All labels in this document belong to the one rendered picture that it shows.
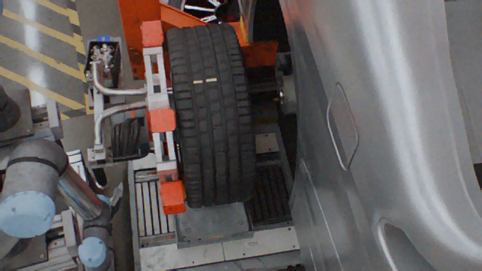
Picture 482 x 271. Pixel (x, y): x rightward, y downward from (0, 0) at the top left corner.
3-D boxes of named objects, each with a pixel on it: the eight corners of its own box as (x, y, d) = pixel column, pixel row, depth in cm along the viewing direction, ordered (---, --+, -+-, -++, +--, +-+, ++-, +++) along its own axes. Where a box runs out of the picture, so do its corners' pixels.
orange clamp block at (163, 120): (176, 129, 164) (177, 130, 156) (151, 133, 163) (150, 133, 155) (173, 108, 164) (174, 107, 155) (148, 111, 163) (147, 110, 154)
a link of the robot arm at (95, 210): (5, 121, 124) (85, 206, 164) (-3, 160, 118) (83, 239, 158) (51, 114, 123) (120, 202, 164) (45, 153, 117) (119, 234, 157)
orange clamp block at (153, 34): (165, 46, 182) (162, 19, 181) (142, 48, 181) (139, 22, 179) (165, 45, 189) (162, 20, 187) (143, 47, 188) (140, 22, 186)
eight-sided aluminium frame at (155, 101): (183, 218, 199) (174, 141, 154) (166, 221, 198) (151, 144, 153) (169, 105, 228) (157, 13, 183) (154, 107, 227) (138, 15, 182)
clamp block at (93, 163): (118, 165, 174) (115, 157, 169) (90, 169, 172) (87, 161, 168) (117, 153, 176) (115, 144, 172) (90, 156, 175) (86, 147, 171)
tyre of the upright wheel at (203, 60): (264, 226, 168) (245, 18, 156) (192, 236, 165) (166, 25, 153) (235, 175, 233) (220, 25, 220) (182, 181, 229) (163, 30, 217)
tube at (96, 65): (151, 98, 180) (147, 78, 171) (94, 105, 178) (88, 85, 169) (147, 60, 190) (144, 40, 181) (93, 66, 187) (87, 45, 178)
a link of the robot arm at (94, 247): (78, 225, 150) (86, 239, 159) (74, 263, 144) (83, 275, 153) (105, 223, 150) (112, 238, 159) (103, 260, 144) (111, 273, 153)
